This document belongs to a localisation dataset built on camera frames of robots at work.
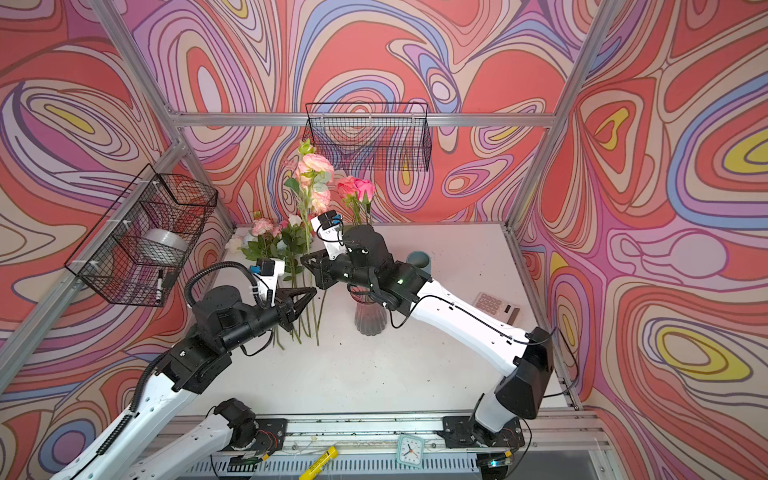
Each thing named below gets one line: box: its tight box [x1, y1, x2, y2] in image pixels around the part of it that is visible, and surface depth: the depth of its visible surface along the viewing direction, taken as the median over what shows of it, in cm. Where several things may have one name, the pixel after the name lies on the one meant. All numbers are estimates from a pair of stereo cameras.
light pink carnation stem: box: [285, 138, 334, 346], surface depth 59 cm
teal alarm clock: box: [396, 435, 425, 469], surface depth 71 cm
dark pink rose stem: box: [337, 176, 375, 225], surface depth 73 cm
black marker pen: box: [155, 269, 163, 303], surface depth 73 cm
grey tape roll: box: [143, 228, 189, 253], surface depth 74 cm
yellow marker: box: [299, 446, 339, 480], surface depth 70 cm
